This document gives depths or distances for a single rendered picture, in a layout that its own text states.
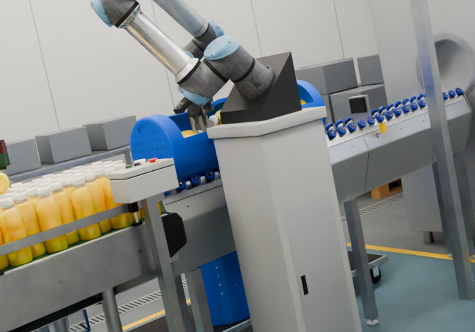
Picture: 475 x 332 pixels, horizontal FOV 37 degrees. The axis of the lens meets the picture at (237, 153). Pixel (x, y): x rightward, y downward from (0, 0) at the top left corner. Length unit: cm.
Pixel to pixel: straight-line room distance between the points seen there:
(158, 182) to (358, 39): 622
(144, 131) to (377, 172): 131
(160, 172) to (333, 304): 83
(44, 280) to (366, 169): 176
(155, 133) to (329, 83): 382
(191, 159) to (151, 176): 39
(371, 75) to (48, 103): 282
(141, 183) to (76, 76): 412
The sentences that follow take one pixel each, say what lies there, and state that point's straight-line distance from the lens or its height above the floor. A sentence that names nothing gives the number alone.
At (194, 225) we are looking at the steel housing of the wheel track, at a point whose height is 80.
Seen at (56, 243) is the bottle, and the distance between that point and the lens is 233.
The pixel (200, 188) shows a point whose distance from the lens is 275.
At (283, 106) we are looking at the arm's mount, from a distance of 258.
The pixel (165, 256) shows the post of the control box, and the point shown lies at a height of 79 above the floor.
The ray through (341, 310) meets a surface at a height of 40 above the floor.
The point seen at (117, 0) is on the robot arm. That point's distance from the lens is 247.
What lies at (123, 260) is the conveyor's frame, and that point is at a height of 81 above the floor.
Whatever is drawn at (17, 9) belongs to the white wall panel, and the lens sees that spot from 628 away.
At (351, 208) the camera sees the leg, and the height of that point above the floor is 59.
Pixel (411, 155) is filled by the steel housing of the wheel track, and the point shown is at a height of 72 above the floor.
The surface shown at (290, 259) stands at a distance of 254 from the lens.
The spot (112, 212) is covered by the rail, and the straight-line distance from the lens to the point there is 241.
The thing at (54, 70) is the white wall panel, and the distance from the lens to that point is 631.
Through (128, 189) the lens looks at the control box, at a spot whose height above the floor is 104.
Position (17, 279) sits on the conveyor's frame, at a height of 87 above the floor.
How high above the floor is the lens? 137
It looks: 7 degrees down
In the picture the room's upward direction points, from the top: 12 degrees counter-clockwise
